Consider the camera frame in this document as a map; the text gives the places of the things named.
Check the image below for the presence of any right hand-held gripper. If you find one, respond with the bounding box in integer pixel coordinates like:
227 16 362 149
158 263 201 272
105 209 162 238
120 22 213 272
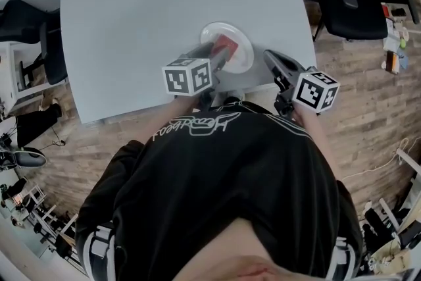
263 49 341 118

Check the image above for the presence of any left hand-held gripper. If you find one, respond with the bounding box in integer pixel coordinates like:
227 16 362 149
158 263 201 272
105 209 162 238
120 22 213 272
161 41 234 107

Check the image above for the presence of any red object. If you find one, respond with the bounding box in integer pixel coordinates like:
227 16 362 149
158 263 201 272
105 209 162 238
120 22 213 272
212 35 239 59

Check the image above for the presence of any white round plate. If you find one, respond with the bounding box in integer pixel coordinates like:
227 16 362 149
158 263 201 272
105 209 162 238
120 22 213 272
199 21 255 74

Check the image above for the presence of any person's right forearm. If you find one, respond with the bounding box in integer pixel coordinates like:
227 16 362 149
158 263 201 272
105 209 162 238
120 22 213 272
292 107 341 182

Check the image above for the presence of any person's left forearm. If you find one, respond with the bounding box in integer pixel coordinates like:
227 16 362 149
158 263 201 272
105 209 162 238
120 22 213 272
162 95 200 129

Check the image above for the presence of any white table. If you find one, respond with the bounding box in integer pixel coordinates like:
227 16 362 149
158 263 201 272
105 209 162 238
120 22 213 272
60 0 318 125

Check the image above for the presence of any brown box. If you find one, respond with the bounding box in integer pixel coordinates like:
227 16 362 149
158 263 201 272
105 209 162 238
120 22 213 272
384 51 401 75

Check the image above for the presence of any white box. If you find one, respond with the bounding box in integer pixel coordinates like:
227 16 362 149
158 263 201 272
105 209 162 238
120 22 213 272
383 32 401 52

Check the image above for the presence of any person's black shirt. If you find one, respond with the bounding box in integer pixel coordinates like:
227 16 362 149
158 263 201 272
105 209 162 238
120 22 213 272
74 101 364 281

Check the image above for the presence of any blue paper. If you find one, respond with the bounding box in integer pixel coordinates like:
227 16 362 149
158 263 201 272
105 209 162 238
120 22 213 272
396 52 410 70

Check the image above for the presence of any black backpack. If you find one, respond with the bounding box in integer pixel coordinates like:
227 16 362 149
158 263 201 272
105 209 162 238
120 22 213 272
361 207 401 253

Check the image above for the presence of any person's face and neck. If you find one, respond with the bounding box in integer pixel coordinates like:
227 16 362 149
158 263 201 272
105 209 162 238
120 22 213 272
177 217 330 281

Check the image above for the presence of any small white desk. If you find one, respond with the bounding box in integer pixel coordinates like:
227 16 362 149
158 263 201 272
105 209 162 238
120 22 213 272
0 41 45 113

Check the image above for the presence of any white floor cable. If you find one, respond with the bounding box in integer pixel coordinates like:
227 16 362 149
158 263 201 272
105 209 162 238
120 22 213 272
341 138 410 182

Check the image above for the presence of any white desk frame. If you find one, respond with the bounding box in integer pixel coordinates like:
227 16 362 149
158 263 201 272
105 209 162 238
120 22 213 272
396 147 421 175

